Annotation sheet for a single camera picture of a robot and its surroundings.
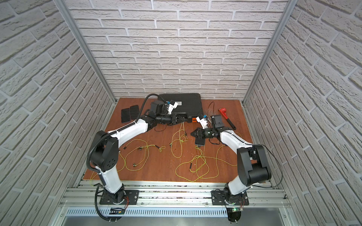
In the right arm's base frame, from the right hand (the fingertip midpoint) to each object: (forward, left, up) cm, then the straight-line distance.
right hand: (194, 133), depth 87 cm
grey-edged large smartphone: (0, -4, -10) cm, 11 cm away
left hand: (+4, +4, +11) cm, 12 cm away
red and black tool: (+26, -27, -10) cm, 39 cm away
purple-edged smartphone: (+26, +53, -9) cm, 59 cm away
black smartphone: (+28, +45, -8) cm, 54 cm away
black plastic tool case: (+34, +1, -7) cm, 35 cm away
